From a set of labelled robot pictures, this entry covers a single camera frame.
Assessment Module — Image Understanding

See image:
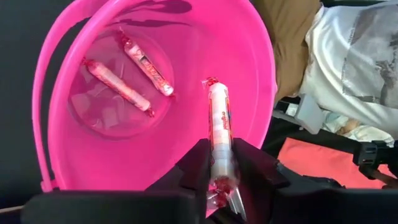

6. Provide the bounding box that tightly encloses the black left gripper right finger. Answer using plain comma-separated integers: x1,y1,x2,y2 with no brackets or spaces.
231,136,290,224

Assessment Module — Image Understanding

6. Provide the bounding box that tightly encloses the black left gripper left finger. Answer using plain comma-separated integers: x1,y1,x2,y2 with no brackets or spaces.
145,138,213,202

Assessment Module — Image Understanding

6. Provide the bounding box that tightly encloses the Smarties candy roll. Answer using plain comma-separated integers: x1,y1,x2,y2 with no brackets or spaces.
201,76,242,209
81,57,155,118
116,29,175,98

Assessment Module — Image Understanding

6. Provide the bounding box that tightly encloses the orange red pad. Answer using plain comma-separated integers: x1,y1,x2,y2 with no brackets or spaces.
275,137,397,190

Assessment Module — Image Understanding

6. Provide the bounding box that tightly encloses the grey plastic block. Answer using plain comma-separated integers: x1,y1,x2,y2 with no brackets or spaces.
292,93,327,134

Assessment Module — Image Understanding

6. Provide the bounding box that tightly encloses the pink plastic bucket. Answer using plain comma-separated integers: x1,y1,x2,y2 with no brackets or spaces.
30,0,278,218

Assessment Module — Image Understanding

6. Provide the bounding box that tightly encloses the person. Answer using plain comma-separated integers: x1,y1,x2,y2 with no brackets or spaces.
251,0,398,141

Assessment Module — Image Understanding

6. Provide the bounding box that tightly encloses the black table mat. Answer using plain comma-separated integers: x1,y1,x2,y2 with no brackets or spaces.
0,0,75,209

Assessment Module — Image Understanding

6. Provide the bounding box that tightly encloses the black clamp bracket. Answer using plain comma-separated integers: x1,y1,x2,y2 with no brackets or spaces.
353,139,398,181

